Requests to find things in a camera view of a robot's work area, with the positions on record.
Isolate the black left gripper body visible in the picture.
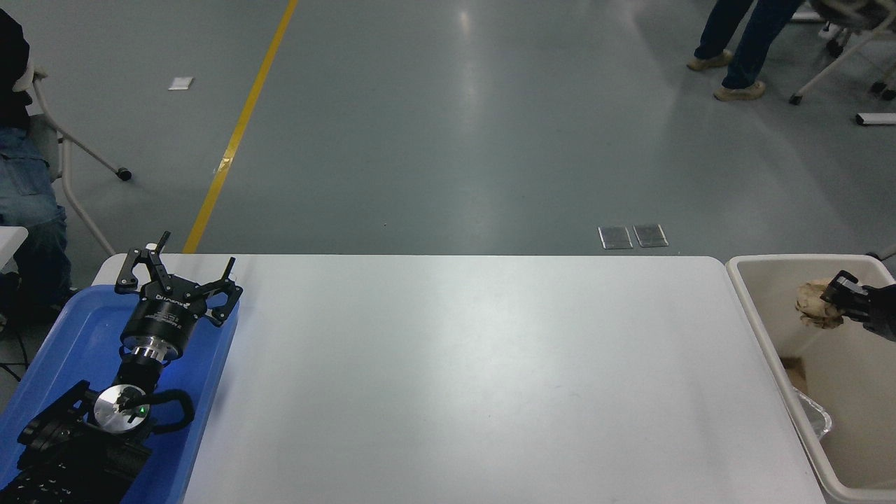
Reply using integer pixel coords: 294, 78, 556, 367
120, 277, 208, 349

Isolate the large pale plastic bin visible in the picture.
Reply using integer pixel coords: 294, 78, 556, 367
726, 254, 896, 503

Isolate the black floor cable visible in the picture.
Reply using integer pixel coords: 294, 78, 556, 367
0, 325, 32, 383

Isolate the standing person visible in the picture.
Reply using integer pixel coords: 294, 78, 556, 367
687, 0, 806, 102

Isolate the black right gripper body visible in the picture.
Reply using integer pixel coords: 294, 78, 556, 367
867, 282, 896, 343

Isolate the small white side table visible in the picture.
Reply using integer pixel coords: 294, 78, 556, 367
0, 225, 29, 271

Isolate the seated person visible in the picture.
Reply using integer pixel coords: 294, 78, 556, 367
0, 8, 74, 312

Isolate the white frame wheeled chair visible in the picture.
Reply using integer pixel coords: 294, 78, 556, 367
790, 0, 896, 106
15, 62, 134, 256

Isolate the blue plastic tray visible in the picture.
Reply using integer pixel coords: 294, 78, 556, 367
0, 283, 241, 504

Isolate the tan paper ball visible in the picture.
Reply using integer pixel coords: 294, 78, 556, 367
796, 279, 846, 329

